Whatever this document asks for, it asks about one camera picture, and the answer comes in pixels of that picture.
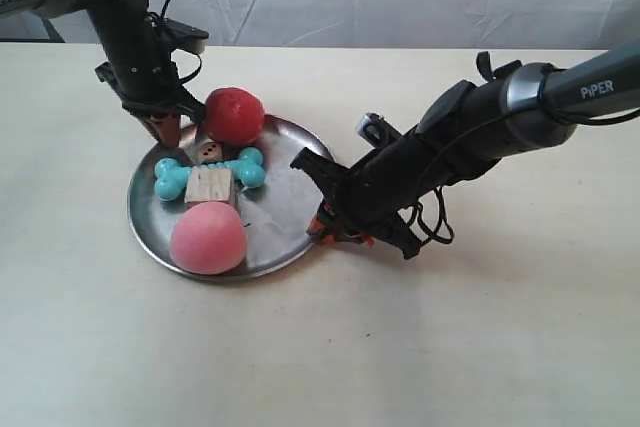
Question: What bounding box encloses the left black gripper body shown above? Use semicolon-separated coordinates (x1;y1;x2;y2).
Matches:
95;41;205;122

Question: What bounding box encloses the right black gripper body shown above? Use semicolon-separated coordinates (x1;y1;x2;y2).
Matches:
290;144;425;259

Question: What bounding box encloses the round metal plate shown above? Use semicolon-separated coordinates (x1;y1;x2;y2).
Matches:
127;114;334;283

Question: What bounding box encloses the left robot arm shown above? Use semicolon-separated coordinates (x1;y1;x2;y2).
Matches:
1;0;209;148

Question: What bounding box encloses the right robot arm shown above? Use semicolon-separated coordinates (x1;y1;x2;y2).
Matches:
291;41;639;259

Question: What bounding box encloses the small brown die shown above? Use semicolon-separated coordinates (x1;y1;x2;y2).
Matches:
196;141;224;165

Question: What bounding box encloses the teal toy bone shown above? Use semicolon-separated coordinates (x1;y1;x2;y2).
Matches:
153;147;266;201

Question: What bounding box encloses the red apple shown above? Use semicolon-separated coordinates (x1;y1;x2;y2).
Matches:
203;87;265;146

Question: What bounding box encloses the wooden block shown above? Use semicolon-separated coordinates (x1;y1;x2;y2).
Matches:
184;167;237;208

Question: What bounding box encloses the pink foam ball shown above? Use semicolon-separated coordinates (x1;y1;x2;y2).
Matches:
169;201;248;275

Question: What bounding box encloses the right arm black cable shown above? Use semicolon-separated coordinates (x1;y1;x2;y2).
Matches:
399;186;456;246

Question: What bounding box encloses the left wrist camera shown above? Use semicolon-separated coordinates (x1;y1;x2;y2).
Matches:
156;18;209;55

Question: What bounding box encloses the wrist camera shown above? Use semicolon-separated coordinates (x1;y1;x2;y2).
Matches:
156;18;209;55
356;112;402;149

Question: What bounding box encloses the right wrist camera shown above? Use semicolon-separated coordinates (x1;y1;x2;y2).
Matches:
356;112;402;149

